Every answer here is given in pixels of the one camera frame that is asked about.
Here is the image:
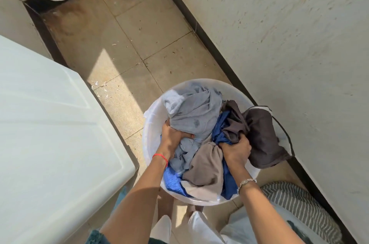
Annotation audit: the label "person's right hand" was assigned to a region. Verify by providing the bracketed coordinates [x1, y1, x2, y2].
[220, 136, 255, 185]

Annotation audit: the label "person's left hand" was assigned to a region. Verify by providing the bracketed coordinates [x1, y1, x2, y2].
[153, 120, 197, 164]

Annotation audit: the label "dark grey garment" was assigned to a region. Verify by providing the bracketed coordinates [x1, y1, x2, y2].
[221, 100, 295, 170]

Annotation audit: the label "light blue-grey garment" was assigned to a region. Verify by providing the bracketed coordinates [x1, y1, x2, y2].
[161, 85, 224, 174]

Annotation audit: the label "person's right forearm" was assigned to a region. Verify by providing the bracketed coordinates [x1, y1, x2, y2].
[239, 180, 304, 244]

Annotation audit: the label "person's left forearm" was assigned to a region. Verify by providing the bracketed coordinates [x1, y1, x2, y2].
[99, 157, 168, 244]

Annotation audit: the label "white plastic laundry tub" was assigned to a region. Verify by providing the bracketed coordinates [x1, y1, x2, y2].
[142, 78, 261, 206]

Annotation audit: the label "bright blue garment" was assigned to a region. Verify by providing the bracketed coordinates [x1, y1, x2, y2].
[163, 110, 240, 201]

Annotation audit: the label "beige garment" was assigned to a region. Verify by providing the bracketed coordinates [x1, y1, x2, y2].
[181, 141, 225, 203]

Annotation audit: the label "grey striped cloth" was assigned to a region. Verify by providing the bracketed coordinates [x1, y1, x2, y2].
[259, 182, 343, 244]

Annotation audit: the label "white trousers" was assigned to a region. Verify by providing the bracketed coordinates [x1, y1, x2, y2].
[150, 203, 317, 244]

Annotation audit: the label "white washing machine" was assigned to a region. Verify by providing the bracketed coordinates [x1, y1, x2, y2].
[0, 35, 139, 244]

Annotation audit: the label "teal top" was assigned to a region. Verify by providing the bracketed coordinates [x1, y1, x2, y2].
[86, 229, 112, 244]

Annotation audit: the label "red thread bracelet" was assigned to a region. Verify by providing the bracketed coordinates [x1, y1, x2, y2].
[152, 153, 169, 168]

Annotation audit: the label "silver wrist bracelet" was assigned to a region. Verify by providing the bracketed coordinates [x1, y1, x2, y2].
[237, 178, 258, 194]

